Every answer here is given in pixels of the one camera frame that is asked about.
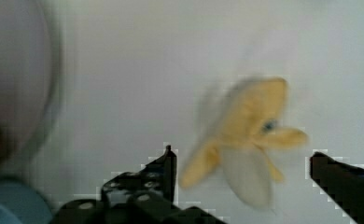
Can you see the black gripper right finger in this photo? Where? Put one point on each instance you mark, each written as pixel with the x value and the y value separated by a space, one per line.
pixel 344 183

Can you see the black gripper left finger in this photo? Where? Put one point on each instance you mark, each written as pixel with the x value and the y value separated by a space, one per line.
pixel 157 176

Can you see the yellow plush banana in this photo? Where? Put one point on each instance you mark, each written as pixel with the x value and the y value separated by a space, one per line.
pixel 239 139

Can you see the blue cup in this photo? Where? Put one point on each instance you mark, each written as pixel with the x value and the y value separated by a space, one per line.
pixel 20 204

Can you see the grey round plate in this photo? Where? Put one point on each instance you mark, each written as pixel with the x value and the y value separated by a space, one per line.
pixel 29 58

